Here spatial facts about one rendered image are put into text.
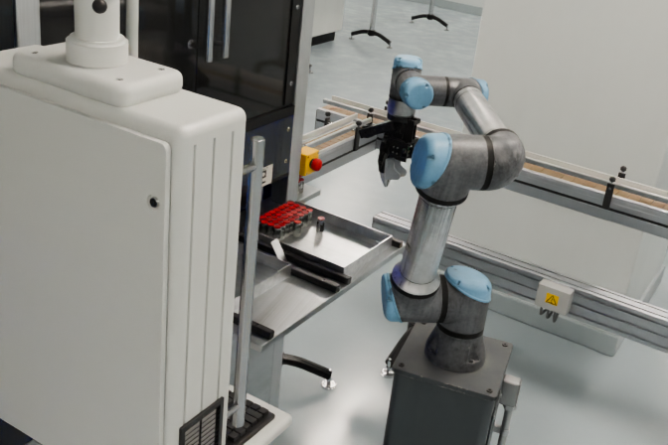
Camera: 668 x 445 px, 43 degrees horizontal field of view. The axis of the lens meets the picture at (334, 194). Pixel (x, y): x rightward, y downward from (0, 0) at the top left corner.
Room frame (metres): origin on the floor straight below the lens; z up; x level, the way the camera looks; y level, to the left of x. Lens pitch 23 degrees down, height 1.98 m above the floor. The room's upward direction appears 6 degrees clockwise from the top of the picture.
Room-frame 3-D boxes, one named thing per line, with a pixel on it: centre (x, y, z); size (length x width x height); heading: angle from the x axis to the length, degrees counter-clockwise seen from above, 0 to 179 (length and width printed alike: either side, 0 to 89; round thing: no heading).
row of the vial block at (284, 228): (2.23, 0.11, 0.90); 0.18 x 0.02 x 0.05; 149
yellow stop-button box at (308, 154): (2.52, 0.11, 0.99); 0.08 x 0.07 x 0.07; 60
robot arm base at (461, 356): (1.83, -0.34, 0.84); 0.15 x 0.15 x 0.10
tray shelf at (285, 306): (2.06, 0.16, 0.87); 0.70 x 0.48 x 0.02; 150
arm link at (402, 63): (2.16, -0.15, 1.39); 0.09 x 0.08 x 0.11; 10
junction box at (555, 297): (2.72, -0.83, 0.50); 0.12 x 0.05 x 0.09; 60
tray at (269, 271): (1.95, 0.30, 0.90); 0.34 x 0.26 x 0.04; 60
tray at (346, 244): (2.19, 0.03, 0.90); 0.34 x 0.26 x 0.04; 59
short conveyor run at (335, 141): (2.84, 0.09, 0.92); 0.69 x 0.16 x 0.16; 150
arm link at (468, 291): (1.83, -0.34, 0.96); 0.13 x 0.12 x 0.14; 100
